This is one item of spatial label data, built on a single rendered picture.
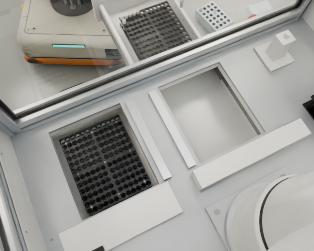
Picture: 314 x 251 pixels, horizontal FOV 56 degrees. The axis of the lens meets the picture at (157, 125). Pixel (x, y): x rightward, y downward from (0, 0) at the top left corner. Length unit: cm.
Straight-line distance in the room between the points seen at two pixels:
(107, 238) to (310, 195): 44
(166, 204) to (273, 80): 47
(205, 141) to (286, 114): 24
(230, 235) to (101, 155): 38
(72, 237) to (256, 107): 57
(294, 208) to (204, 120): 52
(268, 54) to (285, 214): 56
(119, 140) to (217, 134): 30
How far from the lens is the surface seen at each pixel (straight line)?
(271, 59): 93
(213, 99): 96
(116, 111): 91
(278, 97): 89
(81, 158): 81
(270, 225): 53
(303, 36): 104
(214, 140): 91
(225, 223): 73
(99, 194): 78
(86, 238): 72
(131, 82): 80
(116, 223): 71
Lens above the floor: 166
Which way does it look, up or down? 68 degrees down
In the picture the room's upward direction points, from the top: 5 degrees clockwise
